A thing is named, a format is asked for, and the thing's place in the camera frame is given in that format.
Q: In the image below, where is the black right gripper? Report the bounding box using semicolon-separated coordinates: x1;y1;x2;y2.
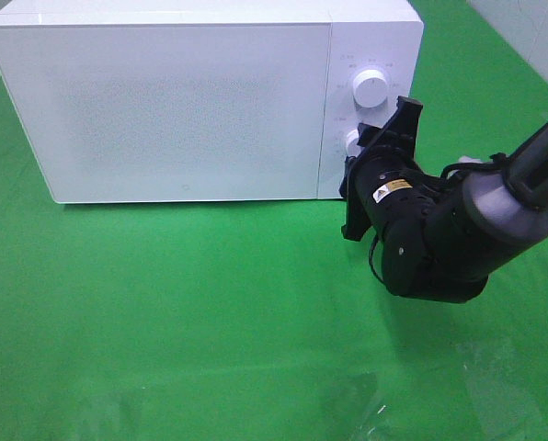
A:
340;96;440;242

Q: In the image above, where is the white microwave knob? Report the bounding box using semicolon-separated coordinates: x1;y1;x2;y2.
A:
345;130;361;157
352;69;388;108

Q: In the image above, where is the white microwave door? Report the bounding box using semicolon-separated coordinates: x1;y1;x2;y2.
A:
0;25;329;203

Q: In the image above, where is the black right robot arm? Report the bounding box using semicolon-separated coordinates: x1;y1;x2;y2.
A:
339;96;548;303

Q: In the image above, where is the clear tape patch front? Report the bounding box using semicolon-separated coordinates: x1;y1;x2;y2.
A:
321;372;391;440

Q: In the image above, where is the clear tape patch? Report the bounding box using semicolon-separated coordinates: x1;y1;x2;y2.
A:
321;372;391;440
456;339;543;440

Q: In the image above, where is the clear tape patch right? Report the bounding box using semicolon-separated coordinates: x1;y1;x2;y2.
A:
456;339;543;440

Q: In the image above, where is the white microwave oven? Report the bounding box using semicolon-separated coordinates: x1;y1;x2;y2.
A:
0;1;424;204

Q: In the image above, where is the black camera cable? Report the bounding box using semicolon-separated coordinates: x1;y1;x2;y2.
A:
368;151;509;281

